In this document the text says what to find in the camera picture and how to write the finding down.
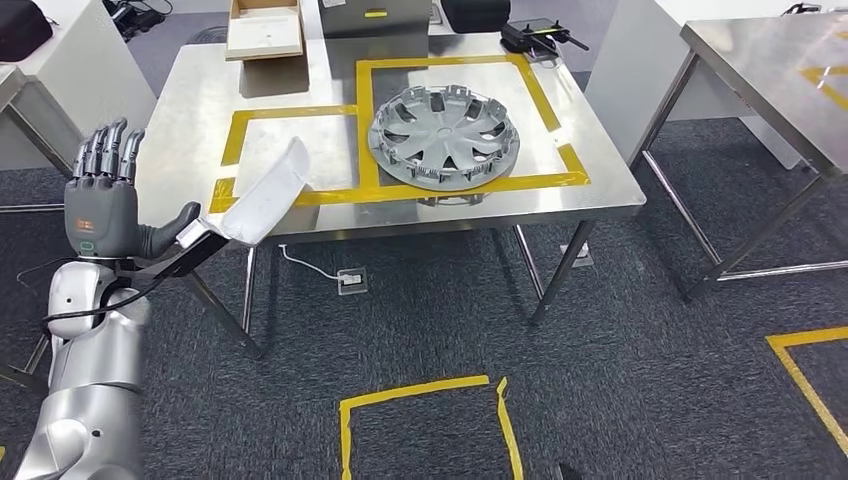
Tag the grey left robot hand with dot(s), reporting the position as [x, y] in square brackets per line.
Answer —
[99, 218]

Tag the white curved plastic part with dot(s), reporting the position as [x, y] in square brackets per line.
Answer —
[272, 192]

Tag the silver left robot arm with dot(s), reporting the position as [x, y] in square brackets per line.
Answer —
[99, 371]

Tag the stainless steel workbench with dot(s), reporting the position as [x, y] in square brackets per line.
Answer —
[199, 86]

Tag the yellow workbench tape outline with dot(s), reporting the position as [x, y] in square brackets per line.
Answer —
[364, 132]

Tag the stainless steel table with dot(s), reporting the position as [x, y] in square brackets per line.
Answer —
[8, 89]
[762, 73]

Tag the black bag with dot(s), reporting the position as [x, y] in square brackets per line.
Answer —
[474, 13]
[23, 30]

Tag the open cardboard box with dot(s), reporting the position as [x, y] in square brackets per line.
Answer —
[265, 30]

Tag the floor power outlet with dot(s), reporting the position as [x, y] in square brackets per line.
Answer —
[588, 255]
[352, 280]

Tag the grey metal box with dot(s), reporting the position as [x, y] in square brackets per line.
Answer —
[374, 20]

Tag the silver wheel hubcap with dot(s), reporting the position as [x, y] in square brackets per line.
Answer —
[444, 139]

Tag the yellow floor tape square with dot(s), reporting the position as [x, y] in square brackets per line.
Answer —
[802, 339]
[411, 389]

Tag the black remote controller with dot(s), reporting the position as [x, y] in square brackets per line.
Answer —
[530, 33]

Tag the black robot torso edge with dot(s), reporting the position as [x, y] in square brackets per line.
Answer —
[570, 472]

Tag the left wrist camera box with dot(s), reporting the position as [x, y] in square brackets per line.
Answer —
[199, 255]

